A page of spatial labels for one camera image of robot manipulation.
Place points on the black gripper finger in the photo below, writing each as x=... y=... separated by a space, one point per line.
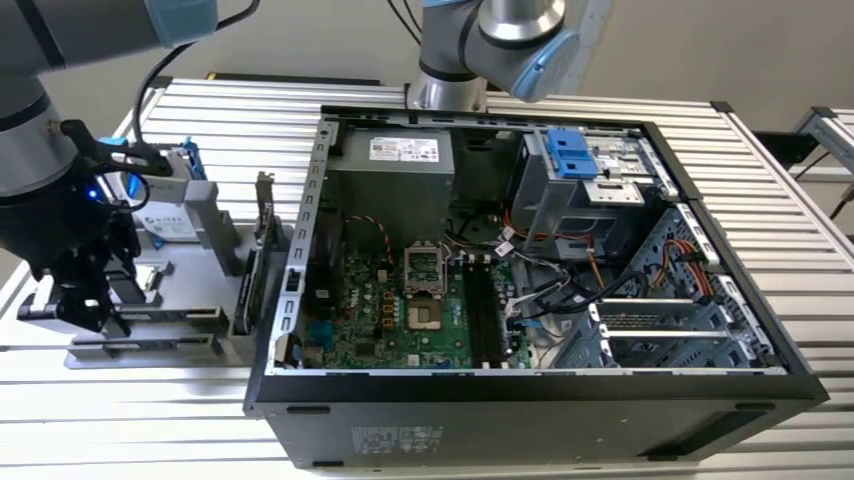
x=76 y=305
x=113 y=280

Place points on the dark RAM stick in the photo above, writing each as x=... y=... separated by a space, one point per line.
x=160 y=345
x=162 y=316

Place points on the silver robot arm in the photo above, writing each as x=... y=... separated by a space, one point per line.
x=26 y=140

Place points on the black RAM slot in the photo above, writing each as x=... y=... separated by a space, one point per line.
x=491 y=310
x=483 y=310
x=473 y=310

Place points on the silver CPU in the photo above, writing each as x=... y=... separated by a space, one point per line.
x=152 y=277

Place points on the grey parts rack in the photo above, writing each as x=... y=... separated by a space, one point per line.
x=193 y=280

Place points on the hard disk in blue carrier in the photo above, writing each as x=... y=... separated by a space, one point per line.
x=169 y=225

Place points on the green graphics card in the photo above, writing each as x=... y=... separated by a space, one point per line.
x=252 y=280

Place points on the blue expansion slot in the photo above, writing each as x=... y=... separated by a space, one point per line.
x=320 y=335

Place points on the green motherboard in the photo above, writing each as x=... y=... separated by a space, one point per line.
x=360 y=310

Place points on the grey power supply unit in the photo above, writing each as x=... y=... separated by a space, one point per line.
x=393 y=190

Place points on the CPU socket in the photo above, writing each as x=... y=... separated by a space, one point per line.
x=424 y=315

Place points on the black PC case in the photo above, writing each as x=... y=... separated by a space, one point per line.
x=467 y=430

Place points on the blue plastic bay latch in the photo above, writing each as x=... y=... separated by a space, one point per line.
x=569 y=155

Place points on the perforated metal disk bay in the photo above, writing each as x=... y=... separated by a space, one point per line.
x=667 y=334

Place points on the black table bracket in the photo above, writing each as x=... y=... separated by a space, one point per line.
x=787 y=147

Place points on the aluminium frame table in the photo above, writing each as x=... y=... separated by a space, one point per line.
x=827 y=125

